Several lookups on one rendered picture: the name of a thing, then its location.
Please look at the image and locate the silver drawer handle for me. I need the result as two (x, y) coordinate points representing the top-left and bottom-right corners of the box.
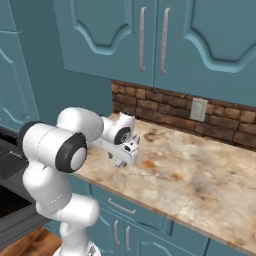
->
(106, 197), (137, 216)

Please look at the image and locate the teal base cupboard door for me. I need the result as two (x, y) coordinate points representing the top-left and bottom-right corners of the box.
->
(87, 213), (127, 256)
(122, 221), (210, 256)
(205, 237), (256, 256)

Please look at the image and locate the silver base cupboard handle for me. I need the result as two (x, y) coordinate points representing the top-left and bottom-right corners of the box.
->
(113, 218), (121, 246)
(124, 225), (132, 252)

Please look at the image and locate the teal drawer front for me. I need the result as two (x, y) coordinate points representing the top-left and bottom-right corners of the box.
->
(89, 184), (175, 237)

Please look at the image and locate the silver wall cupboard handle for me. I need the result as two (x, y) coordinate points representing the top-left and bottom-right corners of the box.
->
(138, 6), (148, 73)
(160, 7), (171, 76)

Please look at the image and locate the grey wall socket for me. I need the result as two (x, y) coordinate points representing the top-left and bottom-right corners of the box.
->
(189, 97), (209, 123)

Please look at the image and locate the teal wall cupboard door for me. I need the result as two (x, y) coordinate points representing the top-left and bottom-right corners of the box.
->
(53, 0), (158, 88)
(153, 0), (256, 108)

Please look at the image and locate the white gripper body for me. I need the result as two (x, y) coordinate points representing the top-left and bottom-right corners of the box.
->
(93, 137), (140, 166)

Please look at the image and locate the teal tall cupboard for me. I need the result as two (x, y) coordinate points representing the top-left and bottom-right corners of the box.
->
(0, 0), (115, 134)

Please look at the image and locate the dark grey oven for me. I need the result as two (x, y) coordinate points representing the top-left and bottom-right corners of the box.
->
(0, 125), (52, 252)

